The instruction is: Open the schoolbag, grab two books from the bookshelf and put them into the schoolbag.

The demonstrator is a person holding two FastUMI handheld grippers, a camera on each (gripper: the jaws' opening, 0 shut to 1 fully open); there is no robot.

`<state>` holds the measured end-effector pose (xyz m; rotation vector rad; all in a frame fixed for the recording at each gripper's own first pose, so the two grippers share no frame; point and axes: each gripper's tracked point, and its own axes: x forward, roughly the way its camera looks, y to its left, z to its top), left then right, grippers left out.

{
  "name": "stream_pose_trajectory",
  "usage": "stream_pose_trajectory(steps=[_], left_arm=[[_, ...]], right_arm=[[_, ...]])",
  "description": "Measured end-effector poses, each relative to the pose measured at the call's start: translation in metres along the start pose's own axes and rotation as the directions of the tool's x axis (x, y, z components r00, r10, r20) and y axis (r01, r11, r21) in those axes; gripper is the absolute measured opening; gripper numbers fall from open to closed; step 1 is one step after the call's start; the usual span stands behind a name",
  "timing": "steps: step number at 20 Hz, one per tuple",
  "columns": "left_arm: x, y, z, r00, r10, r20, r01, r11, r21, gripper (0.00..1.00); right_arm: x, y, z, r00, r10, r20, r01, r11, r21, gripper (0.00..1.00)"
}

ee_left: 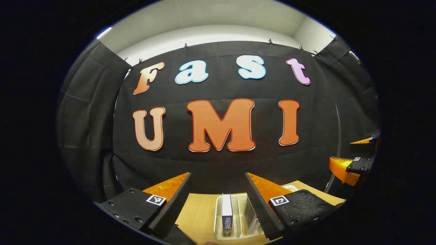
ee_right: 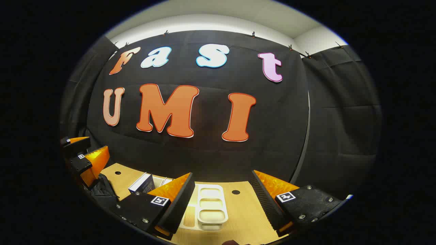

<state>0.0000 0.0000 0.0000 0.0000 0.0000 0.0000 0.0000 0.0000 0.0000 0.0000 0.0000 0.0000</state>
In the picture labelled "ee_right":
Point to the blue book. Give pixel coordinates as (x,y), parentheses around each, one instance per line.
(144,185)

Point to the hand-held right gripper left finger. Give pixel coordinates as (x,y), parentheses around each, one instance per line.
(177,207)

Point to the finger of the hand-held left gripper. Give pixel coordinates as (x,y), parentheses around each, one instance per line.
(76,146)
(81,165)

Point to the white bookshelf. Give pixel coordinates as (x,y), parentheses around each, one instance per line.
(211,212)

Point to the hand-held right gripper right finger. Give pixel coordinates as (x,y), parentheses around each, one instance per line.
(267,204)

